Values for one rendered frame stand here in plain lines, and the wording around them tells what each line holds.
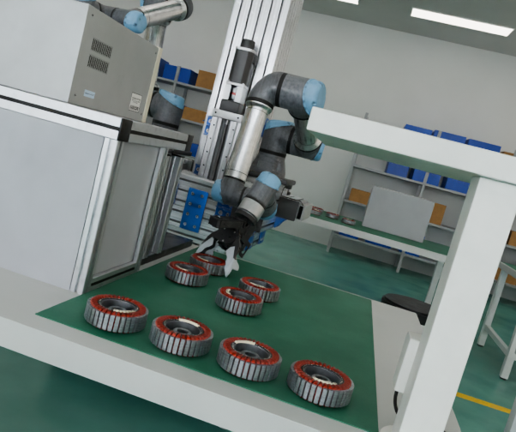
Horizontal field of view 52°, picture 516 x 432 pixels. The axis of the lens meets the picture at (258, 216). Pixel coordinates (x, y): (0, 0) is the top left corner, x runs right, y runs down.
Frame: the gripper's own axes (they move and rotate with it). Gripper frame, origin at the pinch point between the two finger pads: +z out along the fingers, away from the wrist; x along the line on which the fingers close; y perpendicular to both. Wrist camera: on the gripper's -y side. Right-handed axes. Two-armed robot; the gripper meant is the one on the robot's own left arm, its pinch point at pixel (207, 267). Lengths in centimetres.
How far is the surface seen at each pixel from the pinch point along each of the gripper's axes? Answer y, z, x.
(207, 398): -45, 29, -51
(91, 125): -62, -2, -5
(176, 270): -19.2, 8.4, -7.6
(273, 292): -3.1, -0.6, -25.3
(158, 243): -12.7, 2.6, 9.4
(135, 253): -25.9, 10.3, 0.6
